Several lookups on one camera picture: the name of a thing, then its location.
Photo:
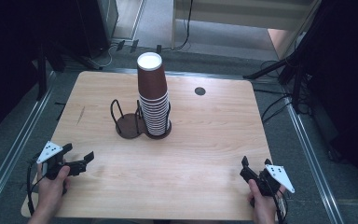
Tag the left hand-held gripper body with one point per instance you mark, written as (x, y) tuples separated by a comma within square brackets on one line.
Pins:
[(50, 151)]

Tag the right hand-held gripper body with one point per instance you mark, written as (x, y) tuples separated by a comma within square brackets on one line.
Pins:
[(279, 175)]

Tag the person's right hand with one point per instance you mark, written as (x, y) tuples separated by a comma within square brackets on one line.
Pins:
[(265, 205)]

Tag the person's left hand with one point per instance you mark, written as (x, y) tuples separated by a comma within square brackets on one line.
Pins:
[(51, 194)]

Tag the black metal stand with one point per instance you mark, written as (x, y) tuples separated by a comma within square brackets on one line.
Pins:
[(42, 74)]

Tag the dark round table grommet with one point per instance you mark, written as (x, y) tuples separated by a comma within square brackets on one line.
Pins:
[(200, 91)]

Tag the black tripod stand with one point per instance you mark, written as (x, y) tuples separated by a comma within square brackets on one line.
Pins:
[(295, 53)]

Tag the dark cabinet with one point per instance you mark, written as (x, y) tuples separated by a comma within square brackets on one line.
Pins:
[(96, 25)]

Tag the metal floor rail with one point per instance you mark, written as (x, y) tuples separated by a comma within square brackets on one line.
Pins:
[(18, 146), (313, 165)]

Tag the white shelf frame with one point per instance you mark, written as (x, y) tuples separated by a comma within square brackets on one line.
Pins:
[(230, 14)]

